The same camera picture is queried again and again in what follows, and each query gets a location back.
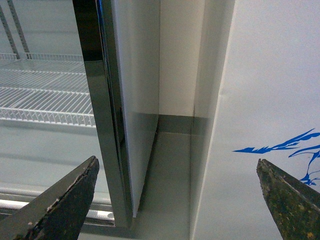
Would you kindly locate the white wire fridge shelf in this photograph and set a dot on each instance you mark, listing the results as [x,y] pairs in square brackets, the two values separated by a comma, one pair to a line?
[45,88]

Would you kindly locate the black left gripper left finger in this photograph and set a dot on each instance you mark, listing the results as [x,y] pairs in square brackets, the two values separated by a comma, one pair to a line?
[59,212]

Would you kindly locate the white chest freezer blue rim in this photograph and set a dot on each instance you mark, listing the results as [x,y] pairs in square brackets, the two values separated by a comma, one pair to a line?
[257,97]

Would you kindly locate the glass door display fridge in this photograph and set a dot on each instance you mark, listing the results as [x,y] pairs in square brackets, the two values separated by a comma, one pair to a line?
[120,44]

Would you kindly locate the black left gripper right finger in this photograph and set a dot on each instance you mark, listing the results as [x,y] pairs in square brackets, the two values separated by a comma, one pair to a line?
[294,206]

